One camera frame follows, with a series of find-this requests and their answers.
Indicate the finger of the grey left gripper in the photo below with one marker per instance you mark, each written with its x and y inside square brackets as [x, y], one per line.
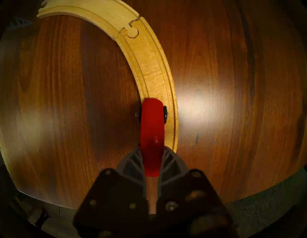
[19, 23]

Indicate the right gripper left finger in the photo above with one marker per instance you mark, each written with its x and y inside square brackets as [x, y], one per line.
[115, 204]

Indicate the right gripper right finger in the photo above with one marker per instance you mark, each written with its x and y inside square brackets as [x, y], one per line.
[189, 204]

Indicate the curved wooden train track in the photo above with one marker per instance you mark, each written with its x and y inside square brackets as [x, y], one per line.
[153, 72]
[96, 12]

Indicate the red toy train car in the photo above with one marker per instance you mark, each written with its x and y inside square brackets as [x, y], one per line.
[152, 124]

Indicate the green upholstered chair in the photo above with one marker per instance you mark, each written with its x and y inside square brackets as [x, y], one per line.
[263, 206]

